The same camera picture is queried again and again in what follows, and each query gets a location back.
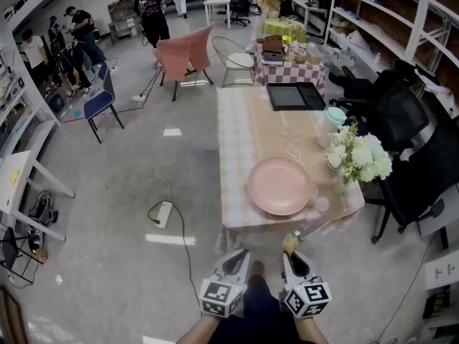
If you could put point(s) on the yellow cup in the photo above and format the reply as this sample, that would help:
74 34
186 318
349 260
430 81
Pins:
286 40

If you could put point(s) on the beige patterned tablecloth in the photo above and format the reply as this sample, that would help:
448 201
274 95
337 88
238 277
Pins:
251 127

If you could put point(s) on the black floor box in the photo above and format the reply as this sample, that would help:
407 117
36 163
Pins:
56 103

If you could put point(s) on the gray bag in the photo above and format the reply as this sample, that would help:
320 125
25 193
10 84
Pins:
43 208

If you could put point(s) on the pink cloth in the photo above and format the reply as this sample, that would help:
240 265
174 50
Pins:
179 54

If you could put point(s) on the white cabinet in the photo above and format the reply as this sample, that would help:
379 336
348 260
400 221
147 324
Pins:
443 271

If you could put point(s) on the blue chair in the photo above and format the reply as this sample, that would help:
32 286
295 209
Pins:
98 106

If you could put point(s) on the person's left forearm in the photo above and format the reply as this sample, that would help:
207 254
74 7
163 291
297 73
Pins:
197 332

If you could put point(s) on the pink checkered tablecloth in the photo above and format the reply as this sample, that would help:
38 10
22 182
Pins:
287 74

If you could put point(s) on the white flower bouquet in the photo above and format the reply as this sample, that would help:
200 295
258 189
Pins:
369 160

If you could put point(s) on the dark storage box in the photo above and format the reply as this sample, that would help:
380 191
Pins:
273 56

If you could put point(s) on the person's right forearm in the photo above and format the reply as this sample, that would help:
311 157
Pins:
310 332

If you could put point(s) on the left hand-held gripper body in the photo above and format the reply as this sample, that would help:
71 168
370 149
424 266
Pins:
222 296

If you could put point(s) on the wooden frame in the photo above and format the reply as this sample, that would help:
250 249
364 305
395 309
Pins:
10 317

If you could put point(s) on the cream tumbler mint lid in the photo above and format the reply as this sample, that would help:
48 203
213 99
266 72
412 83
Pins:
330 127

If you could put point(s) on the black folding stand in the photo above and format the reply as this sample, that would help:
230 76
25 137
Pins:
10 249

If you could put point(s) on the black mesh office chair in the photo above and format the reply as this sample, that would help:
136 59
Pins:
423 177
398 113

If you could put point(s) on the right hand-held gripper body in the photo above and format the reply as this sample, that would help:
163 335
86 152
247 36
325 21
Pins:
308 297

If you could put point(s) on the green tablecloth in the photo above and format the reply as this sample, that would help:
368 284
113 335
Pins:
283 29

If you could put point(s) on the white bottle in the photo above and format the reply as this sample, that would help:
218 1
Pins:
377 59

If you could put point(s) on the yellow sticky note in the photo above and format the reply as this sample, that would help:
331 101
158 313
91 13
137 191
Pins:
15 176

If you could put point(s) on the white table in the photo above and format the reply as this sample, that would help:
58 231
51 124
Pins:
10 199

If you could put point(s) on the brown wooden box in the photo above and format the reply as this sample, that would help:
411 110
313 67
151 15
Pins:
273 44

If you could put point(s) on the white shelving rack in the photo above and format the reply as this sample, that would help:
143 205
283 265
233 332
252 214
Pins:
423 13

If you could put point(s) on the white shelf unit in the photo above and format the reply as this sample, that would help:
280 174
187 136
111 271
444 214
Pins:
21 120

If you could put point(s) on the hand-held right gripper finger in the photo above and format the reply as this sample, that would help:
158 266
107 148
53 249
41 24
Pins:
287 269
308 269

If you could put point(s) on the white power strip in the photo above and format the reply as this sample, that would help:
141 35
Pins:
138 98
163 214

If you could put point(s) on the pale glass vase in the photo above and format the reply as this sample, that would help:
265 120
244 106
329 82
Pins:
342 186

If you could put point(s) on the yellow sponge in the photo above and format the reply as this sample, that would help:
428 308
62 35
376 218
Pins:
290 244

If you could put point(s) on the big pink plate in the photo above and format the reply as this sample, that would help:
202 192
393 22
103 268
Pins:
278 188

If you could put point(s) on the black tray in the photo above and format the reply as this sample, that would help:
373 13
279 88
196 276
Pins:
287 97

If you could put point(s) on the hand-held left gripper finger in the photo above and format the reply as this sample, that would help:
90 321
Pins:
245 271
229 258

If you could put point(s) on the orange brown object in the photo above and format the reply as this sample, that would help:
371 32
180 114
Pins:
42 256

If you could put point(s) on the gold bowl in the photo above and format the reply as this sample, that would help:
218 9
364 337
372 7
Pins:
299 57

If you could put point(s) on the person's dark navy clothing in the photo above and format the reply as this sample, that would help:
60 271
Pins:
261 310

